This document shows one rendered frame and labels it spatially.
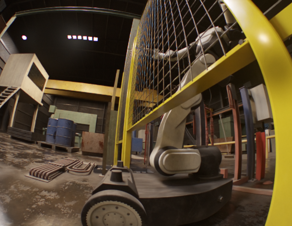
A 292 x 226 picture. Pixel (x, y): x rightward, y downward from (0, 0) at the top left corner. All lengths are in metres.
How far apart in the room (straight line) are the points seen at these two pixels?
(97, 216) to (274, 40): 0.54
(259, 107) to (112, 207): 1.50
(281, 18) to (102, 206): 0.59
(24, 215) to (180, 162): 0.70
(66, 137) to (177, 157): 4.09
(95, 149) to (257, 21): 4.11
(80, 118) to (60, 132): 6.61
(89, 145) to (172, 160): 3.66
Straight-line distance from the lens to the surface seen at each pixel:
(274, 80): 0.19
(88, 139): 4.11
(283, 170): 0.18
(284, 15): 0.29
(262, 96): 1.56
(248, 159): 1.44
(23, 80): 8.73
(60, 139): 4.45
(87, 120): 10.83
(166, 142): 0.62
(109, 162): 2.47
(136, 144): 7.13
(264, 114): 1.52
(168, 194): 0.50
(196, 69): 0.84
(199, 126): 1.43
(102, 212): 0.43
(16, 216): 0.63
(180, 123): 0.66
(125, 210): 0.42
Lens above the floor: 0.33
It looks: 16 degrees up
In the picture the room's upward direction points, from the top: 3 degrees clockwise
